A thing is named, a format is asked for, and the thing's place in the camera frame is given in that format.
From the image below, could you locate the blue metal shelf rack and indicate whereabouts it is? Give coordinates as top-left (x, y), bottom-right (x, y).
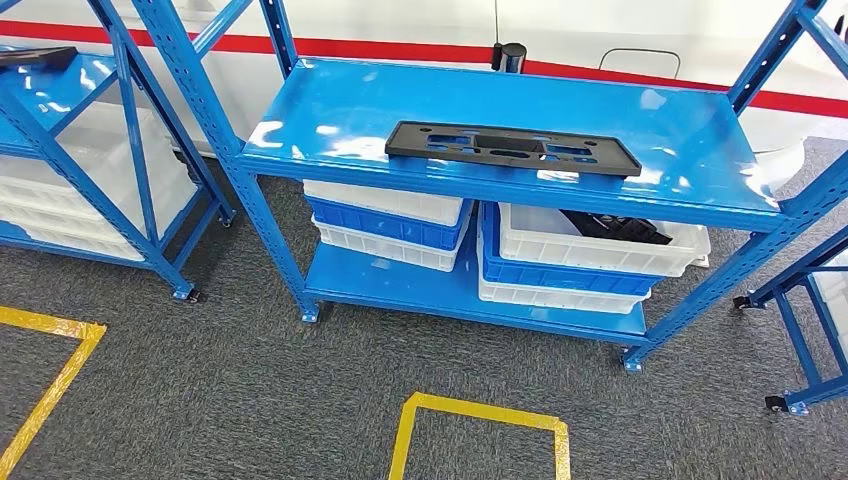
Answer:
top-left (731, 221), bottom-right (848, 417)
top-left (0, 0), bottom-right (238, 305)
top-left (130, 0), bottom-right (848, 372)

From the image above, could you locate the black ribbed plastic part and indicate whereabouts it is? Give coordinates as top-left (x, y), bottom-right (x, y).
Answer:
top-left (561, 209), bottom-right (674, 246)

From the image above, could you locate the blue plastic crate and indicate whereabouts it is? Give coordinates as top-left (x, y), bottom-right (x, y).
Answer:
top-left (306, 197), bottom-right (474, 252)
top-left (478, 201), bottom-right (664, 297)

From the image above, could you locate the white plastic crate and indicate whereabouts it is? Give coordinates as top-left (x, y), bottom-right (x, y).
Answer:
top-left (0, 175), bottom-right (134, 243)
top-left (311, 215), bottom-right (474, 274)
top-left (302, 180), bottom-right (466, 228)
top-left (811, 248), bottom-right (848, 359)
top-left (498, 202), bottom-right (712, 278)
top-left (0, 97), bottom-right (199, 227)
top-left (476, 225), bottom-right (652, 315)
top-left (0, 205), bottom-right (146, 264)

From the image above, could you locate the black cylindrical post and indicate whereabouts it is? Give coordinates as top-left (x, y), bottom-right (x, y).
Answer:
top-left (491, 42), bottom-right (528, 75)

